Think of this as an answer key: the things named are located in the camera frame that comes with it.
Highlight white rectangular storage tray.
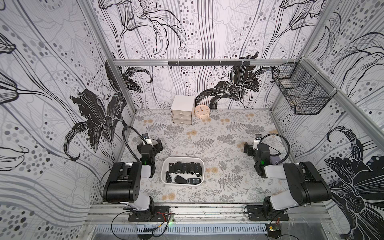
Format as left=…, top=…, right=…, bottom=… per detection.
left=161, top=157, right=205, bottom=187

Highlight silver edged smart key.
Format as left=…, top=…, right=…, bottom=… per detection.
left=187, top=178, right=202, bottom=185

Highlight black flip key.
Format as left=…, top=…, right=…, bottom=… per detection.
left=195, top=163, right=202, bottom=177
left=169, top=163, right=175, bottom=174

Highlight black mercedes key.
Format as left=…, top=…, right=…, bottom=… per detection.
left=166, top=171, right=173, bottom=184

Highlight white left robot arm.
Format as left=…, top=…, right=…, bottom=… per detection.
left=102, top=139, right=163, bottom=214

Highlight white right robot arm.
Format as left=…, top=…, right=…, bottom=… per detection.
left=244, top=137, right=332, bottom=213

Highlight purple grey cloth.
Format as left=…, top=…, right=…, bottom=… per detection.
left=271, top=156, right=283, bottom=165

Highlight white mini drawer cabinet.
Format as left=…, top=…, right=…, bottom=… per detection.
left=171, top=95, right=195, bottom=125

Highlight pink round alarm clock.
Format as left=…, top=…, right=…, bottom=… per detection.
left=195, top=105, right=211, bottom=120

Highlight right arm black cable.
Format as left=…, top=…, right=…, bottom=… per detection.
left=259, top=133, right=291, bottom=164

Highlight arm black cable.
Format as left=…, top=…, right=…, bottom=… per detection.
left=259, top=133, right=291, bottom=164
left=122, top=125, right=150, bottom=163

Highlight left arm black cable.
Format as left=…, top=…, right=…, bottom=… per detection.
left=122, top=125, right=150, bottom=163

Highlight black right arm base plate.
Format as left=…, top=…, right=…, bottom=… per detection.
left=244, top=205, right=289, bottom=222

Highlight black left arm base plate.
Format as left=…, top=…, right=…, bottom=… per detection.
left=128, top=205, right=170, bottom=223

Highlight black wire wall basket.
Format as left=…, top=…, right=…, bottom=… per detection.
left=272, top=61, right=337, bottom=115

